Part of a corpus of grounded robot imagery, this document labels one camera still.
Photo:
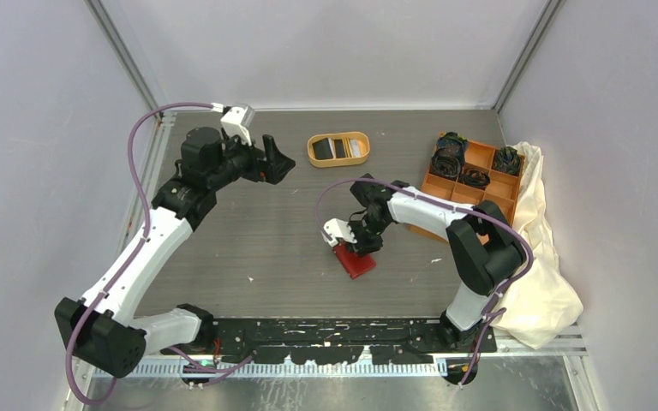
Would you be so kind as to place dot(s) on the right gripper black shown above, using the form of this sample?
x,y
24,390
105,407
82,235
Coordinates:
x,y
364,247

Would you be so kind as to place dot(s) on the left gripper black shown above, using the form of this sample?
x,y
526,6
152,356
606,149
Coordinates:
x,y
270,165

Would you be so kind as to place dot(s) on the red card holder wallet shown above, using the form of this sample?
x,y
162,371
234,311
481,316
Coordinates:
x,y
354,265

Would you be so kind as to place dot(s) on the black credit card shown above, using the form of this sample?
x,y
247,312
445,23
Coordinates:
x,y
323,149

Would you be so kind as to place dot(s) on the orange oval card tray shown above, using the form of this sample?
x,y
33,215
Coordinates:
x,y
340,162

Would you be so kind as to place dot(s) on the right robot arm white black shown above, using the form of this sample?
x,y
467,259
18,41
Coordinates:
x,y
486,251

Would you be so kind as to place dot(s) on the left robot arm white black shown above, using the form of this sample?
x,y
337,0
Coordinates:
x,y
101,327

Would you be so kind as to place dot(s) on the rolled black belt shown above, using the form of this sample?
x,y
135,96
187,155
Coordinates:
x,y
447,163

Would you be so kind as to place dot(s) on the orange compartment organizer tray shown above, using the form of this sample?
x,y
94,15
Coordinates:
x,y
477,182

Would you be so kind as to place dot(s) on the rolled dark patterned belt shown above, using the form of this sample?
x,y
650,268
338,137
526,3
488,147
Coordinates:
x,y
453,140

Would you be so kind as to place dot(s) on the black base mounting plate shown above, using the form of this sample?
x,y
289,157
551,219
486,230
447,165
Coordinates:
x,y
326,341

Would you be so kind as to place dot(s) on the rolled green dark belt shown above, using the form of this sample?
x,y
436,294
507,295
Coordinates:
x,y
507,160

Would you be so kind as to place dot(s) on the cream cloth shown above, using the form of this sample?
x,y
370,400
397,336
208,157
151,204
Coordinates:
x,y
542,303

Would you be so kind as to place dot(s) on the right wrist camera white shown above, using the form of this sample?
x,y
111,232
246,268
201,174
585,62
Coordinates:
x,y
335,231

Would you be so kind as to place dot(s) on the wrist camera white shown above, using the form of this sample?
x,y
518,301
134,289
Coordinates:
x,y
235,120
335,231

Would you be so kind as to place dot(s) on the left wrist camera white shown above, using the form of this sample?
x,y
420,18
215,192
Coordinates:
x,y
235,120

